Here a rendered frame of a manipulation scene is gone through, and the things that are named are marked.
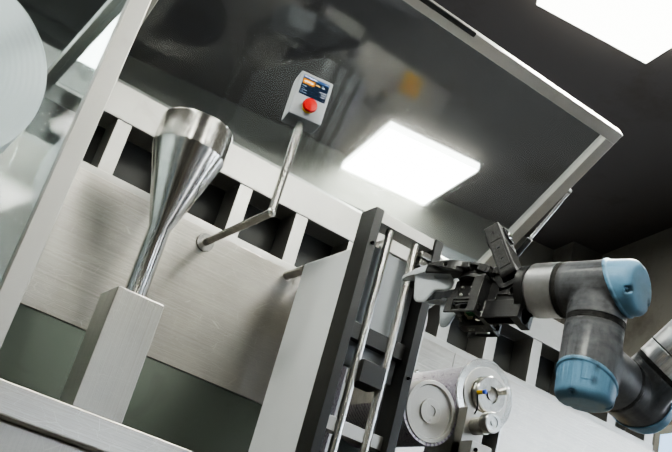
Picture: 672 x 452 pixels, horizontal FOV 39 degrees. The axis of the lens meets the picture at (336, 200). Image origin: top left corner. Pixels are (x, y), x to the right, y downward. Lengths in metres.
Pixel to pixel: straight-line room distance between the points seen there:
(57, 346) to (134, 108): 0.52
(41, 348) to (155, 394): 0.24
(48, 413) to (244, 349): 0.87
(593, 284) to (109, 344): 0.81
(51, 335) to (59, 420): 0.67
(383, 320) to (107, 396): 0.49
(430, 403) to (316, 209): 0.57
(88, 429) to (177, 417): 0.74
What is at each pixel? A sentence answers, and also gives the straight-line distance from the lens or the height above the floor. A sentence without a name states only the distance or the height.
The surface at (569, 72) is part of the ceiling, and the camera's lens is 4.82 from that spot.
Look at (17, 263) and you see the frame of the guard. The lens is 1.31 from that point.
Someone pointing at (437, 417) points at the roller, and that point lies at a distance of 1.89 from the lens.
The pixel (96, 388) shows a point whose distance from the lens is 1.63.
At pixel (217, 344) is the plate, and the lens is 2.01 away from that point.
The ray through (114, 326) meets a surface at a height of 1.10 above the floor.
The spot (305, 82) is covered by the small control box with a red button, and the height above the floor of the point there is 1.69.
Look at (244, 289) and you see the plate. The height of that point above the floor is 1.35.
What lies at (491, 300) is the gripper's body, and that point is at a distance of 1.33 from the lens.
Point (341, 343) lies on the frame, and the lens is 1.61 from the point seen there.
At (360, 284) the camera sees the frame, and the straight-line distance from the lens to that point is 1.65.
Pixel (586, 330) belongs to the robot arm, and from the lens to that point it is 1.22.
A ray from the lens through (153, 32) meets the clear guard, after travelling 2.04.
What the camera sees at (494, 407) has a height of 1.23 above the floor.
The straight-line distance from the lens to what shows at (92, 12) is 1.47.
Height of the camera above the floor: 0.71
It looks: 25 degrees up
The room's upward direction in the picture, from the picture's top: 16 degrees clockwise
